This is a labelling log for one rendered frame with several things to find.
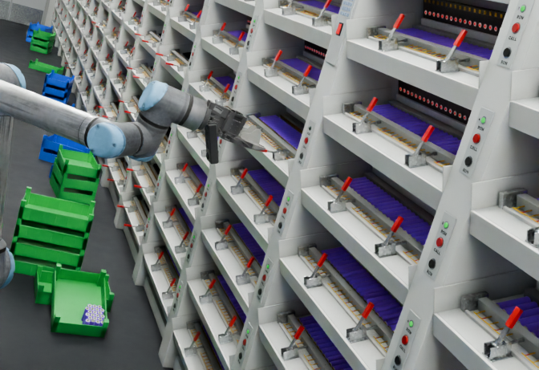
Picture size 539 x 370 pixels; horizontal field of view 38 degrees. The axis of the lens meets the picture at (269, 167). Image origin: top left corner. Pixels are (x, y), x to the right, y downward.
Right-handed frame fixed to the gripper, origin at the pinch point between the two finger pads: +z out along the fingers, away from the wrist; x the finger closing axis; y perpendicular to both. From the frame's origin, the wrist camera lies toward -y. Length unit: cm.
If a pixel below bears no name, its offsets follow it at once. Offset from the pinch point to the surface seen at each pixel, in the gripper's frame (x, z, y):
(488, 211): -97, 3, 19
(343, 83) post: -25.4, 2.8, 27.3
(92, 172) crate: 216, 5, -79
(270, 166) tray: 0.7, 5.9, -3.7
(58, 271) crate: 88, -19, -89
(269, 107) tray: 44.3, 15.0, 8.2
